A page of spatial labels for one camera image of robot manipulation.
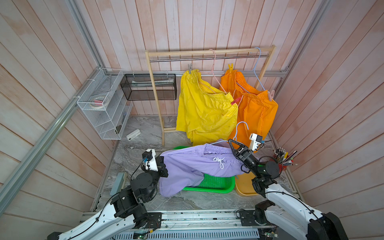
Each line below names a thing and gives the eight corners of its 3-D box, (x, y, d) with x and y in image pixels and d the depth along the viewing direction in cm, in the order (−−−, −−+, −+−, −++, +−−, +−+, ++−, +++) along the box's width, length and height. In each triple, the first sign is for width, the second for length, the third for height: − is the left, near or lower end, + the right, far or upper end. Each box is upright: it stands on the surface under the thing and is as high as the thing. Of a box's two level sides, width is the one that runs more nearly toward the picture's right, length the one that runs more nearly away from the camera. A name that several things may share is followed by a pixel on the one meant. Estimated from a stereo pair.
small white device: (127, 139, 108) (125, 136, 105) (138, 131, 113) (137, 128, 110) (130, 142, 106) (128, 139, 103) (141, 133, 111) (140, 130, 108)
